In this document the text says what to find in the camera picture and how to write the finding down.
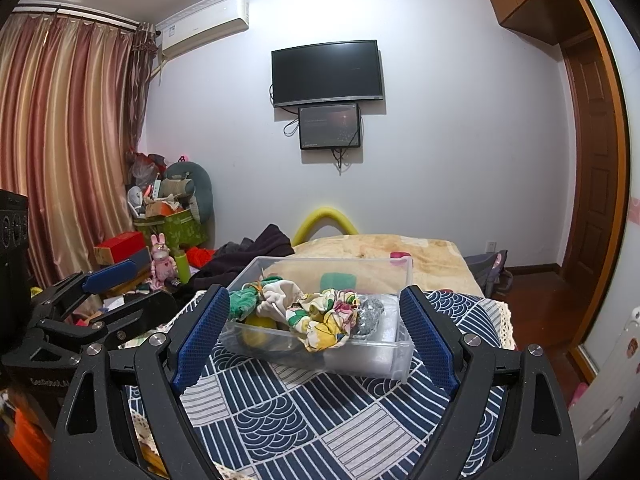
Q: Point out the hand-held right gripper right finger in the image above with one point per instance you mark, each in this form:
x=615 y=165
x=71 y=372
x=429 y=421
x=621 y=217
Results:
x=430 y=340

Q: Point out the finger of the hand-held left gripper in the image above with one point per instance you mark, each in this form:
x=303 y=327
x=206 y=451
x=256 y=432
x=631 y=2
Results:
x=110 y=275
x=150 y=310

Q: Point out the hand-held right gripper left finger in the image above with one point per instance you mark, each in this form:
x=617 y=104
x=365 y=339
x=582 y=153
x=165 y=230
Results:
x=200 y=340

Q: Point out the clear plastic storage bin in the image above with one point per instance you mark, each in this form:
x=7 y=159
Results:
x=380 y=362

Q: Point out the green knitted cloth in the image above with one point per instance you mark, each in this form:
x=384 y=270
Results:
x=245 y=300

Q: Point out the yellow plush ball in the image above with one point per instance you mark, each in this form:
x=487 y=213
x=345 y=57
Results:
x=260 y=325

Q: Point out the silver foil bag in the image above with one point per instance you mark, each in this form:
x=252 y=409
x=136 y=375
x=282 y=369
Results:
x=370 y=315

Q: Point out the floral scrunchie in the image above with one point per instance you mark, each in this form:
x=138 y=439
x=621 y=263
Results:
x=325 y=320

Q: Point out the pink soft pad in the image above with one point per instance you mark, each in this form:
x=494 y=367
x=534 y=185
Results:
x=398 y=258

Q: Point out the green soft pad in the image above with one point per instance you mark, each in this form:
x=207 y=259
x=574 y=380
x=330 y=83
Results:
x=337 y=281

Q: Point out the red box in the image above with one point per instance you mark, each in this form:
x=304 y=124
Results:
x=120 y=245

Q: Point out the black bottle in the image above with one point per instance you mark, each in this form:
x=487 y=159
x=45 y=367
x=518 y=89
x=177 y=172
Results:
x=173 y=284

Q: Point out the grey box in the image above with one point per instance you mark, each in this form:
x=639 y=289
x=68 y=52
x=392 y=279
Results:
x=143 y=260

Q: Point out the pink rabbit toy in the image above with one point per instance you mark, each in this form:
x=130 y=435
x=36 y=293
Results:
x=162 y=260

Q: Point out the green bottle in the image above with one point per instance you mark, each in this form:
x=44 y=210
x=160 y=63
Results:
x=182 y=267

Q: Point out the orange cloth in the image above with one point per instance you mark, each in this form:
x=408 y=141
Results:
x=32 y=422

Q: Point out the red cloth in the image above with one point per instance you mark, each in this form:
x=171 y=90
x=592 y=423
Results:
x=200 y=257

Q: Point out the green cardboard box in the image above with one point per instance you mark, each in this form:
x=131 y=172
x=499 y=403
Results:
x=175 y=230

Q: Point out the beige blanket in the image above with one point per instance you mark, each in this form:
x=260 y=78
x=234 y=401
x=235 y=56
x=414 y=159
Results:
x=425 y=255

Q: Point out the pile of toys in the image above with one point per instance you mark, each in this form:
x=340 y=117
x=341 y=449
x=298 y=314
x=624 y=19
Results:
x=150 y=195

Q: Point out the grey pink backpack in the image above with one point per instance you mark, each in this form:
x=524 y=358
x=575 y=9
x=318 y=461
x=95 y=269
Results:
x=487 y=266

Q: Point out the black clothes pile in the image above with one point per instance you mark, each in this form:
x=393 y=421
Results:
x=260 y=247

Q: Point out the blue white patterned tablecloth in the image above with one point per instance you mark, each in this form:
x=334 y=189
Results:
x=300 y=410

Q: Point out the grey green cushion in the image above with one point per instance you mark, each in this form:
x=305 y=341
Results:
x=202 y=190

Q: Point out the striped brown curtain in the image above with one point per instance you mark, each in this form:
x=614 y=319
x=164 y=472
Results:
x=75 y=135

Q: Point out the yellow foam tube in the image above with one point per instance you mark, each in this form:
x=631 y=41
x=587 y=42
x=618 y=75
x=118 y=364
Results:
x=325 y=212

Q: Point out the white plastic appliance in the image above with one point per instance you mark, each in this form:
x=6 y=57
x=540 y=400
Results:
x=610 y=385

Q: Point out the small black monitor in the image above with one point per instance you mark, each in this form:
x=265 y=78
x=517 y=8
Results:
x=330 y=125

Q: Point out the brown wooden door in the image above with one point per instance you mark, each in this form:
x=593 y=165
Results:
x=595 y=160

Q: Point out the white air conditioner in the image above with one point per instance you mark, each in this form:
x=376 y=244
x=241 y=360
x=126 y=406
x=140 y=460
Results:
x=205 y=25

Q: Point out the white wall socket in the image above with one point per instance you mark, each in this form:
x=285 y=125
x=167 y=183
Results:
x=492 y=246

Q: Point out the black wall television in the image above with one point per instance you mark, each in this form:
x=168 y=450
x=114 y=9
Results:
x=327 y=72

